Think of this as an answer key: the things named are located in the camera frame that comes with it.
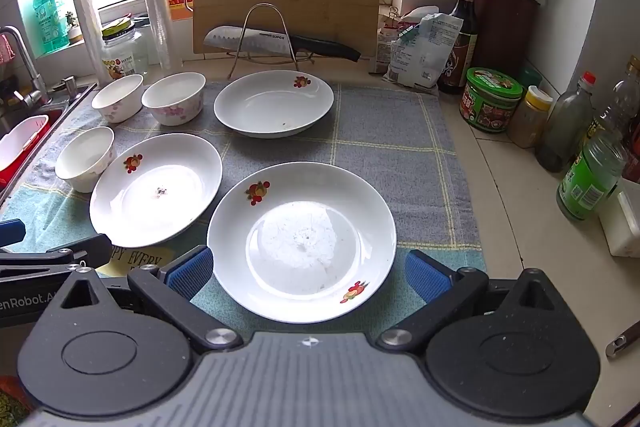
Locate dark soy sauce bottle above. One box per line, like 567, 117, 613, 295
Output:
437, 0, 479, 95

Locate small green lidded jar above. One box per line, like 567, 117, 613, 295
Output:
520, 63, 545, 92

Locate metal wire board rack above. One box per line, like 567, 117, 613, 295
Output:
226, 3, 321, 80

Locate tall plastic wrap roll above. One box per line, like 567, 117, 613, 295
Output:
138, 0, 173, 71

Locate white plate fruit print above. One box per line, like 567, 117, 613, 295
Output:
89, 133, 224, 249
213, 70, 335, 138
206, 162, 397, 324

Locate grey checked dish towel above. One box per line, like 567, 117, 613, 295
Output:
20, 79, 488, 273

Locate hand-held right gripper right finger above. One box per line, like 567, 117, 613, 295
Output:
375, 249, 556, 353

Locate yellow lidded spice jar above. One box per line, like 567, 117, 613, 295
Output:
507, 85, 554, 149

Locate brown knife block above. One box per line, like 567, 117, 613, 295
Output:
472, 0, 542, 80

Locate green dish soap bottle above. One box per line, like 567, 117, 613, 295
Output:
32, 0, 71, 55

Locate glass jar green lid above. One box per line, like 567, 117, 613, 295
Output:
100, 18, 146, 80

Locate steel santoku knife black handle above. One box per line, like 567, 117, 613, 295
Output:
203, 25, 362, 63

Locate white basin red rim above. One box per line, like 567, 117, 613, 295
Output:
0, 114, 51, 175

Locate green plastic bottle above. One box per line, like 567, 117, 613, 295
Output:
556, 127, 628, 222

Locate short plastic bag roll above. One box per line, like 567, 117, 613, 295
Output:
73, 0, 108, 82

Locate green lidded sauce jar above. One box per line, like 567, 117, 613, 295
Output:
460, 67, 524, 134

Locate metal faucet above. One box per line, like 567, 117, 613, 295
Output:
0, 25, 51, 108

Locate brown handled utensil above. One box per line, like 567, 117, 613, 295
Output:
605, 321, 640, 360

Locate clear bottle red cap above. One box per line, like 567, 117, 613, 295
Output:
535, 72, 598, 172

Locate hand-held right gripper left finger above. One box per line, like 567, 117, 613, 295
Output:
57, 245, 244, 354

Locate clear plastic oil bottle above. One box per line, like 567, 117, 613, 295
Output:
592, 57, 640, 142

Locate teal printed towel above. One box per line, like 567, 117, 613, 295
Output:
0, 184, 488, 330

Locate red container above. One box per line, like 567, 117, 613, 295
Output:
622, 142, 640, 182

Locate white bowl pink floral print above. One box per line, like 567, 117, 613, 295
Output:
55, 126, 117, 194
91, 74, 146, 124
141, 72, 207, 126

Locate small potted plant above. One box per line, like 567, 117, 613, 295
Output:
64, 11, 83, 45

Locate metal sink knob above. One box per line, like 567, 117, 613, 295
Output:
52, 76, 81, 95

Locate steel sink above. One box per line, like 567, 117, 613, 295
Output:
0, 82, 98, 208

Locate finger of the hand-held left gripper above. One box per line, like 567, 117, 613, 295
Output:
0, 218, 27, 253
0, 233, 114, 280

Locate white plastic box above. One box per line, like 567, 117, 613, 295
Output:
597, 187, 640, 258

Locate red and white food packet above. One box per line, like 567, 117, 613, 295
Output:
370, 7, 426, 75

